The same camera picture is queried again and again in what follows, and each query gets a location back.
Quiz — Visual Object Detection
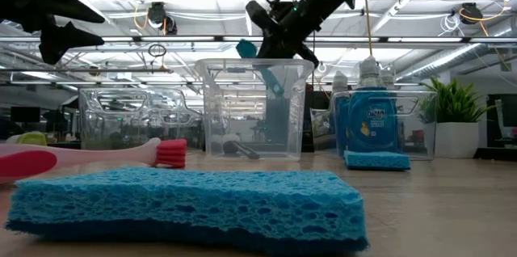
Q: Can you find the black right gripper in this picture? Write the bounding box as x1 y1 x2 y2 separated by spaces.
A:
258 0 320 68

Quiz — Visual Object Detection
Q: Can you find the teal dish brush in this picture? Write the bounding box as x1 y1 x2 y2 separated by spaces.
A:
235 38 287 97

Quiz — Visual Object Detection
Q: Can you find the tall clear plastic bin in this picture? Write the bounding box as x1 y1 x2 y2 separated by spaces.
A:
195 57 315 161

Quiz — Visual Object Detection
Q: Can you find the blue dish soap bottle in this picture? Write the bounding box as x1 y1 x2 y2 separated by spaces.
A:
347 55 400 154
378 65 405 153
331 70 351 157

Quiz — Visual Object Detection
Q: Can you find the grey spoon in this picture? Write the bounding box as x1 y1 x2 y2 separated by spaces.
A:
221 134 263 161

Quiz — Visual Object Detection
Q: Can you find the green dish brush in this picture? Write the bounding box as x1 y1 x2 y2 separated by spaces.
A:
4 130 49 148

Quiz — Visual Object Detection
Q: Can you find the red and pink dish brush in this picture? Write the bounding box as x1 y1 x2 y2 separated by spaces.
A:
0 137 187 186

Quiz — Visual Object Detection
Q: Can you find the clear bin with handles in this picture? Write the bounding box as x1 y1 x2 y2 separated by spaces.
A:
78 86 203 152
309 89 439 162

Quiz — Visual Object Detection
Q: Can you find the blue sponge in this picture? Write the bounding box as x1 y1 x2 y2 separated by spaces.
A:
343 150 412 171
6 166 369 255

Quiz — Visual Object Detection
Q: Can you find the black monitor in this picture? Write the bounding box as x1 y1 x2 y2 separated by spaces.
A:
486 94 517 149
10 106 41 124

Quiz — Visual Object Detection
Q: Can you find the green plant in white pot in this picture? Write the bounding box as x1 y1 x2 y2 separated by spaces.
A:
418 75 496 159

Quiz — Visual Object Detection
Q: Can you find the yellow hanging cord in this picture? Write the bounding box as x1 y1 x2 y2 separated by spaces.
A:
363 0 375 58

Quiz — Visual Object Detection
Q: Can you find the black ceiling cable reel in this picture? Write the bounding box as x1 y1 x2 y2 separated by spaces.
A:
146 1 179 36
459 2 485 26

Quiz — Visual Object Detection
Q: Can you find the black hanging cable loop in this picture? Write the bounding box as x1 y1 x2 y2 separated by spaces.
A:
147 42 167 59

